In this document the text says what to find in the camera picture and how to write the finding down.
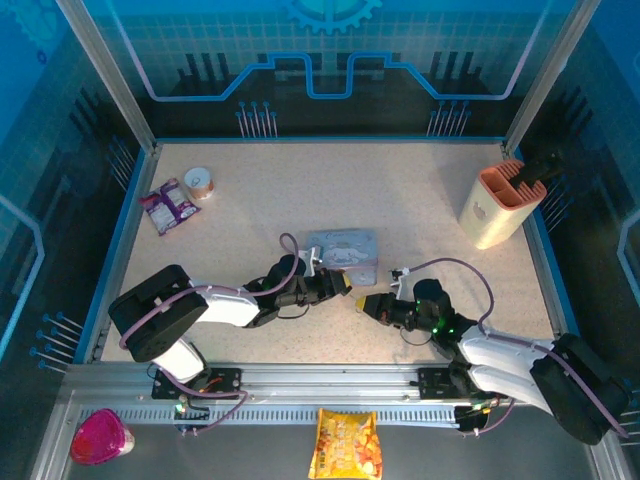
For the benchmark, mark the beige knife block orange top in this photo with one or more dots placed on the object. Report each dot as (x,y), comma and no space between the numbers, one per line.
(492,220)

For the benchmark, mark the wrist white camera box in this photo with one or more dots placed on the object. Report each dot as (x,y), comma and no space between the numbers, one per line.
(400,279)
(312,259)

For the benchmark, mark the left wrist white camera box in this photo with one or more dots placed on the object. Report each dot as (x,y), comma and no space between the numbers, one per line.
(312,259)

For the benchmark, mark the cartoon dog tin box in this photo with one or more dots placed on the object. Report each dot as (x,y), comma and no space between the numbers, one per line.
(345,250)

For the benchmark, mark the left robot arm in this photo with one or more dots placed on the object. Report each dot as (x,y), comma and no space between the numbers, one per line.
(225,307)

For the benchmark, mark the aluminium mounting rail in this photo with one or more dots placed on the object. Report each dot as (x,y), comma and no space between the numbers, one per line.
(325,382)

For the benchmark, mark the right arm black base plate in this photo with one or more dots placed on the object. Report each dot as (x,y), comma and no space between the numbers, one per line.
(435,382)

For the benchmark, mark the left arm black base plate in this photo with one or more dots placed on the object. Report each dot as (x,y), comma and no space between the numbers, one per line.
(225,382)

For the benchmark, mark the blue table edge trim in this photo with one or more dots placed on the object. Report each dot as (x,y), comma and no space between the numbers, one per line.
(94,320)

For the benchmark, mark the pink lidded cup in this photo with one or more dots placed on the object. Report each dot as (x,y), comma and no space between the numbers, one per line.
(97,437)

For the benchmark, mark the yellow chips bag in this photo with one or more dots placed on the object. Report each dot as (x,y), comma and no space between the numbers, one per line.
(345,442)

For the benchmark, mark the orange print pull-tab can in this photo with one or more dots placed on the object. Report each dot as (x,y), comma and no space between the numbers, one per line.
(199,184)

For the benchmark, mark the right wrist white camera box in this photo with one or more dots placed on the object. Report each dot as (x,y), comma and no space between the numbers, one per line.
(400,279)

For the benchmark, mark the purple candy bag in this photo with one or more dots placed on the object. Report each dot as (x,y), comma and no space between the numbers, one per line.
(170,205)

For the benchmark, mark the aluminium frame post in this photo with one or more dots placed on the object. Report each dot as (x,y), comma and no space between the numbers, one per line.
(110,80)
(550,75)

